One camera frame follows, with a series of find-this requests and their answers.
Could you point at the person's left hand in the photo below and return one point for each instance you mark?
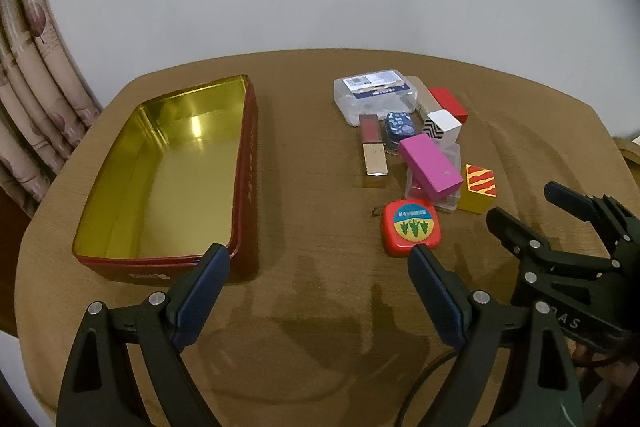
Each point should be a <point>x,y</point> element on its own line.
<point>621,373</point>

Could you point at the beige patterned curtain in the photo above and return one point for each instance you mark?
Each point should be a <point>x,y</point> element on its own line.
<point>46,107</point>

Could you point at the white cube with zigzag side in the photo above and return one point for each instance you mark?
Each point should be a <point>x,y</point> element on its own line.
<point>442,127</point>

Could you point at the blue patterned keychain case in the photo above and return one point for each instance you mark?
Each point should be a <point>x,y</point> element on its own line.
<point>398,126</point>

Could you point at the red rectangular block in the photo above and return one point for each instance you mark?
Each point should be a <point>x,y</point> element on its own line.
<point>448,101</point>

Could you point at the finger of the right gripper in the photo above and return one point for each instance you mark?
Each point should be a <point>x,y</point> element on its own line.
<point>617,227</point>
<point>528,245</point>

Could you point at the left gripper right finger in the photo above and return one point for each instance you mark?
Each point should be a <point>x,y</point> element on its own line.
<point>539,387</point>

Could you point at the brown wooden cabinet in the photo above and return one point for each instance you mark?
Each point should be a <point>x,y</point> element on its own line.
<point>13,224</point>

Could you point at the tan object at table edge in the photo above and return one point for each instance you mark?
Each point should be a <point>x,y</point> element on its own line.
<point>630,150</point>

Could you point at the gold red toffee tin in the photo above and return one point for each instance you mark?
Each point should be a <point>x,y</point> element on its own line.
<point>180,176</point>

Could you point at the clear plastic floss box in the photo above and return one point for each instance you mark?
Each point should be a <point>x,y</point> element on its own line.
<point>374,93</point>

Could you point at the silver gold metal bar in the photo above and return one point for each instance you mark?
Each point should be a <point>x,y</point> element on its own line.
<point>426,103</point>

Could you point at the clear case with red insert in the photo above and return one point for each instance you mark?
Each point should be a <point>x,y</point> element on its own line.
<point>449,203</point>

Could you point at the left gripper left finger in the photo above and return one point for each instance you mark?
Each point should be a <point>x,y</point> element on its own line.
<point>99,387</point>

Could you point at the magenta rectangular box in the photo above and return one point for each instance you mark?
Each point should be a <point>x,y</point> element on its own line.
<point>433,171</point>

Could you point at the yellow red striped block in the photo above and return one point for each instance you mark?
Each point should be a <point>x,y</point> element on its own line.
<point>478,191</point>

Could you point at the red round-cornered tape measure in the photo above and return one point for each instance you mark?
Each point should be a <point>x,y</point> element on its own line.
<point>409,222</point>

